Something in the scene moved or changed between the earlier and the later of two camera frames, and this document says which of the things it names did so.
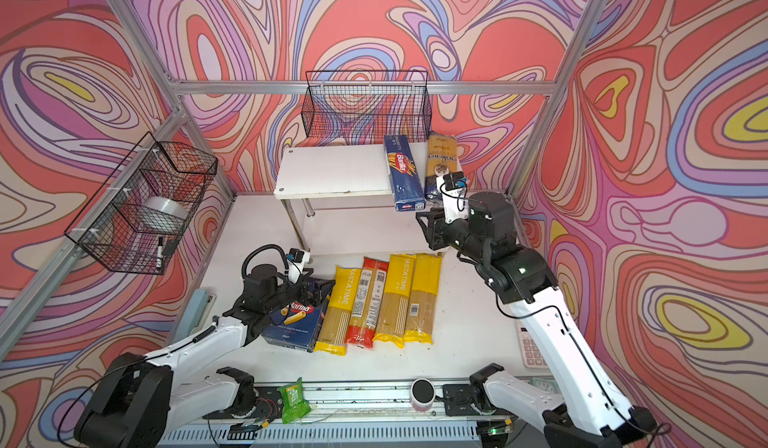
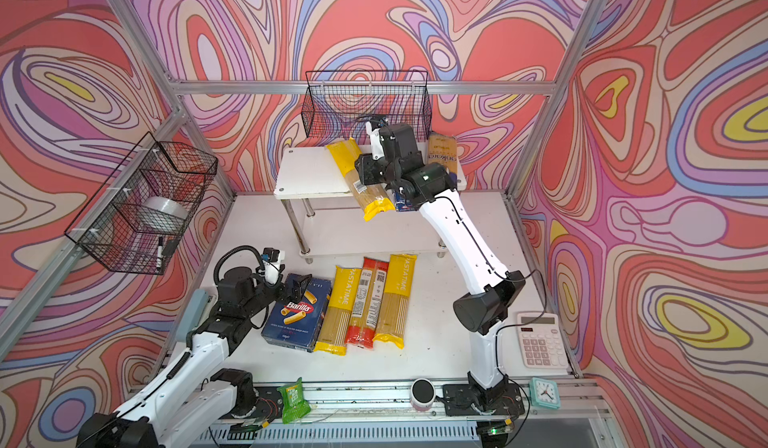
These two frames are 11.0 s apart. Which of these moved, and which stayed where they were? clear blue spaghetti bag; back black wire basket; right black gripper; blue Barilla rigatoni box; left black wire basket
Moved: right black gripper
Stayed: clear blue spaghetti bag; back black wire basket; blue Barilla rigatoni box; left black wire basket
